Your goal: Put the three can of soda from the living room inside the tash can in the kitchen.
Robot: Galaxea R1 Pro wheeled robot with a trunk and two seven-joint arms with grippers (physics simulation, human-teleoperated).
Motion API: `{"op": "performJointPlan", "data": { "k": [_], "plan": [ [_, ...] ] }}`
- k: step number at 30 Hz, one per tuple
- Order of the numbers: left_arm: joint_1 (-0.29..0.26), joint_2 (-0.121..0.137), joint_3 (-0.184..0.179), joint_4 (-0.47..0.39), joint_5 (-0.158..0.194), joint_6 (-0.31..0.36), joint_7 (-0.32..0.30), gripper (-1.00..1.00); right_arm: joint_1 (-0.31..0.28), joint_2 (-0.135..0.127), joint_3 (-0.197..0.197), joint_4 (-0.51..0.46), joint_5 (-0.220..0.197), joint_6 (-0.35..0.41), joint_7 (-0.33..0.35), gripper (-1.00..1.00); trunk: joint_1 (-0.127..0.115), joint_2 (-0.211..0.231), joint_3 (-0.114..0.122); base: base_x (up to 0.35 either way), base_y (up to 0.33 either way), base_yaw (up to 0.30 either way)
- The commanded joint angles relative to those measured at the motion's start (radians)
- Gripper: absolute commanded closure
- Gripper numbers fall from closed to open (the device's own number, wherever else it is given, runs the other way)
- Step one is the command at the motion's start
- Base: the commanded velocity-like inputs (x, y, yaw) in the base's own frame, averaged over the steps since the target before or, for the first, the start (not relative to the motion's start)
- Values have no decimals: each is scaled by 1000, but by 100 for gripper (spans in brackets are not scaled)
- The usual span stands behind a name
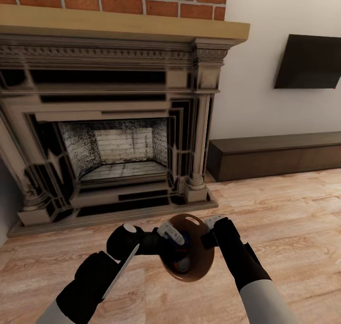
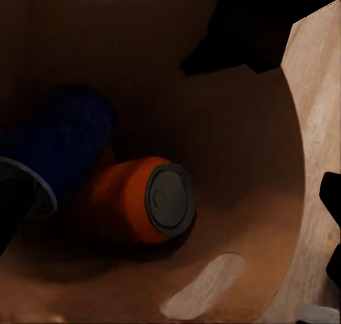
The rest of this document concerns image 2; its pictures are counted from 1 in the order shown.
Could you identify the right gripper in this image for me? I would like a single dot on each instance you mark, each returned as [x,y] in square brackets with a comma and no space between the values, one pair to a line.
[254,32]

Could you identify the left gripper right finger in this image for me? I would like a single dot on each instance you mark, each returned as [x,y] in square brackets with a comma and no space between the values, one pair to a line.
[330,194]

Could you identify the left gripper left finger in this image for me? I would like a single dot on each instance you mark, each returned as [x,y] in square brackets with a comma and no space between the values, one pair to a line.
[17,194]

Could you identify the can of soda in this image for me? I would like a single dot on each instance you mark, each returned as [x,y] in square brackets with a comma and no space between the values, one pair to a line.
[110,155]
[147,201]
[58,144]

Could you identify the trash can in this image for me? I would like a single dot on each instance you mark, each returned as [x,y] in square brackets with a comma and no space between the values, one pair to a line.
[235,132]

